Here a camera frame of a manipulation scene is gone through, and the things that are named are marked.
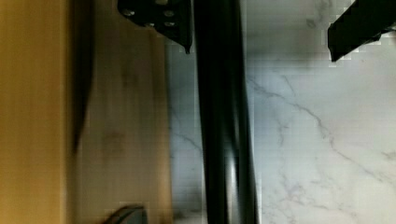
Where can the black metal drawer handle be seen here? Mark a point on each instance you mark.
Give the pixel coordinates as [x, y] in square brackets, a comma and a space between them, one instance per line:
[230, 188]

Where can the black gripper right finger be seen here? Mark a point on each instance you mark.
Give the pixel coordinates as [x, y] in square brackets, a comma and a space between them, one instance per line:
[362, 23]

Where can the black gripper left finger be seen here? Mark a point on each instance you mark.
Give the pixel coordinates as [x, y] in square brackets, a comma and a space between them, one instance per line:
[171, 18]

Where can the wooden drawer box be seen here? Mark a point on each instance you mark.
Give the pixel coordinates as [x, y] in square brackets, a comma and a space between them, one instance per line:
[84, 126]

